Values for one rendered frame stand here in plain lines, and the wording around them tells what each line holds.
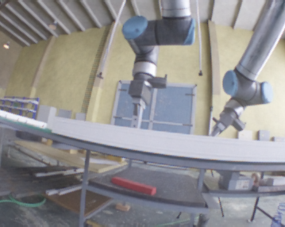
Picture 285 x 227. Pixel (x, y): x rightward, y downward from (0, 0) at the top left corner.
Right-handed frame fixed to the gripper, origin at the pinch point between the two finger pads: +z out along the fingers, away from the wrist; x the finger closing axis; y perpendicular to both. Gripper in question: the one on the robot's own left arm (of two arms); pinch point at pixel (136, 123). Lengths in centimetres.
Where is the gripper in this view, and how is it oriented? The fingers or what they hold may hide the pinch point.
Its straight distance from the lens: 53.6
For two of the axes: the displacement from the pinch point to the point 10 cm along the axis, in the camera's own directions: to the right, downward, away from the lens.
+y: -9.7, -1.0, 2.4
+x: -2.1, -2.3, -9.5
